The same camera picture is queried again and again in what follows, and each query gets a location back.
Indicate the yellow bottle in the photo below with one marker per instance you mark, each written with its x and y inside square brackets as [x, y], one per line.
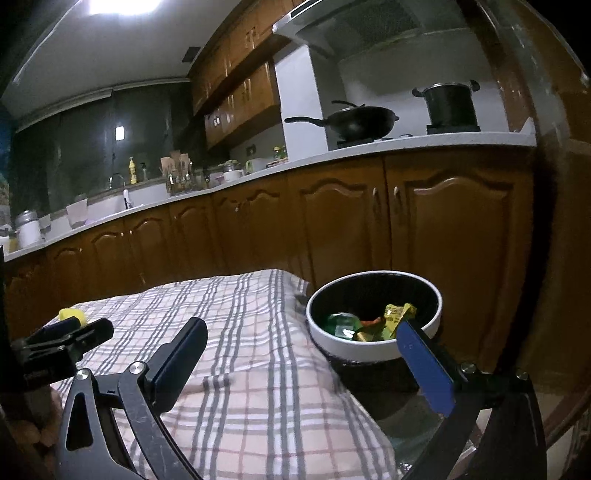
[133, 173]

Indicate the wooden kitchen base cabinets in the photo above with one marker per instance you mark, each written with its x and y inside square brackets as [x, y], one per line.
[346, 221]

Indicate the dark kitchen window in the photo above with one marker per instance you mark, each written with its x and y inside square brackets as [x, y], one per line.
[83, 138]

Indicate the plaid cloth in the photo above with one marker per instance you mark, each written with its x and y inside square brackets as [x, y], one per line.
[254, 369]

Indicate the small white pot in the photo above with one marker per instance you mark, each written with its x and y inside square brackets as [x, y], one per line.
[233, 175]

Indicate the gold drink pouch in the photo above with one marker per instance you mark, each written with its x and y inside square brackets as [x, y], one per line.
[395, 318]

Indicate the red snack wrapper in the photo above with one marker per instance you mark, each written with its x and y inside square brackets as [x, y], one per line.
[369, 328]

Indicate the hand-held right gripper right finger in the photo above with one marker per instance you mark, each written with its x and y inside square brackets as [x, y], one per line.
[427, 369]

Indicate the black wok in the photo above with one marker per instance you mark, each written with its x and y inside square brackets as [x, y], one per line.
[360, 122]

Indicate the ceiling light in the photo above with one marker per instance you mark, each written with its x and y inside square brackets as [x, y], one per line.
[124, 5]

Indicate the ceiling vent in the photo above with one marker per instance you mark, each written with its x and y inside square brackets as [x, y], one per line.
[190, 54]

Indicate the pale green kettle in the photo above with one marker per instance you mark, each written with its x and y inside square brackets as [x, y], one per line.
[255, 166]

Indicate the gas stove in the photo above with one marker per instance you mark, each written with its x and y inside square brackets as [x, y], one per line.
[452, 129]

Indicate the range hood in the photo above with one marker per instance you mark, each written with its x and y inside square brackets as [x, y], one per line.
[351, 23]

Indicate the green snack wrapper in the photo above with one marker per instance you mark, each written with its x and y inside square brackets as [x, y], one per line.
[341, 325]

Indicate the white bowl with dark inside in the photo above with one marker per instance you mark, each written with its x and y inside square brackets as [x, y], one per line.
[351, 346]

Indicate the person's left hand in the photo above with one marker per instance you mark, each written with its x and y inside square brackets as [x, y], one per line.
[44, 415]

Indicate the yellow ribbed object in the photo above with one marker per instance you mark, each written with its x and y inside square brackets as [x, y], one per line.
[71, 314]

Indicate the wooden utensil rack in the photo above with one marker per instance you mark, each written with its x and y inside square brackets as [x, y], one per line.
[178, 166]

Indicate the pink cup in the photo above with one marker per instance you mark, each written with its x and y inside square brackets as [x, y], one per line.
[77, 214]

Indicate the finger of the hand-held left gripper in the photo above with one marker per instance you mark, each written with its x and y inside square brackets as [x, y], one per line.
[55, 330]
[94, 334]

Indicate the white sink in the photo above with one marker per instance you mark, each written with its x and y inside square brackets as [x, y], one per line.
[147, 194]

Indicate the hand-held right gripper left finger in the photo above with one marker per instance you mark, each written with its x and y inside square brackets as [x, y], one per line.
[178, 369]

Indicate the white kitchen countertop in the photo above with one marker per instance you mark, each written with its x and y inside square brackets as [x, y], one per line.
[415, 141]

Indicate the white jar with metal lid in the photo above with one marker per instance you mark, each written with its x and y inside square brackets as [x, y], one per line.
[28, 233]

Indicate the black cooking pot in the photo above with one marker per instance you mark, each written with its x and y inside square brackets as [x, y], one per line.
[450, 104]

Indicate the wooden wall cabinets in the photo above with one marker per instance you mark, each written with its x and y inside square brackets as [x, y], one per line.
[249, 97]

